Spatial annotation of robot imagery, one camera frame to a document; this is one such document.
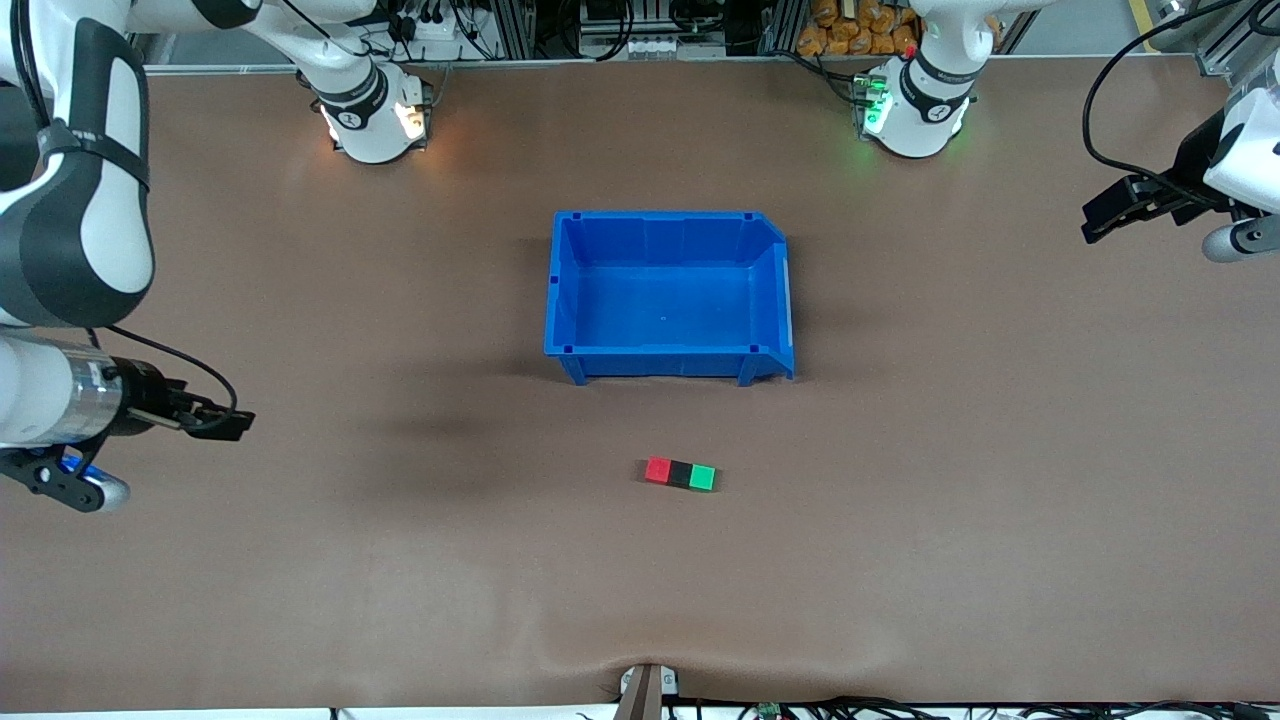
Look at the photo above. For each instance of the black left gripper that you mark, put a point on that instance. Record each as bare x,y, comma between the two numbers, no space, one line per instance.
1191,163

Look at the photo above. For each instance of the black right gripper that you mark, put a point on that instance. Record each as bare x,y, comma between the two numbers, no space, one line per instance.
146,397

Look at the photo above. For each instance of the red cube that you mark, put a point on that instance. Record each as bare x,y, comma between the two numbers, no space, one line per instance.
658,470

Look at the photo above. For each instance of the black cube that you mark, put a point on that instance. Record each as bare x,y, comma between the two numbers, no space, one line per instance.
682,475

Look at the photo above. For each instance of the green cube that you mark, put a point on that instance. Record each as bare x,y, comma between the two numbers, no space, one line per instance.
704,478

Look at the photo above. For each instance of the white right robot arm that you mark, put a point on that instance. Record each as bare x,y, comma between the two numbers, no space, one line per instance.
80,200

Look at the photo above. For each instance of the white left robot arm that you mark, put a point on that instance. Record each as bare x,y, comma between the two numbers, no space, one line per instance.
1250,150

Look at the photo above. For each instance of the table cover mat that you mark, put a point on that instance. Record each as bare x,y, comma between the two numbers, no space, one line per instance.
400,560

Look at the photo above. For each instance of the bag of orange snacks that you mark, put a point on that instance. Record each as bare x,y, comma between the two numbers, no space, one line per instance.
840,30

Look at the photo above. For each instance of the white power strip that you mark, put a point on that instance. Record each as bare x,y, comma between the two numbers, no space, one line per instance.
440,45

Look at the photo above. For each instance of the blue plastic storage bin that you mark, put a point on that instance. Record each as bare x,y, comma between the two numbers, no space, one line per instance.
665,300

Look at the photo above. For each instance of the aluminium frame structure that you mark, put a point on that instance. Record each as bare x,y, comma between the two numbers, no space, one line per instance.
1225,45

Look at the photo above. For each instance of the aluminium frame post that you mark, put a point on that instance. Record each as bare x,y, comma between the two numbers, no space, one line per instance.
512,30
780,25

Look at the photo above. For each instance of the metal table edge rail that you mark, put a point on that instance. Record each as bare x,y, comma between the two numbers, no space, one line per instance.
650,63

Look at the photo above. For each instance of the metal camera mount clamp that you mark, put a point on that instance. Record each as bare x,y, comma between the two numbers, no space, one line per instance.
640,700

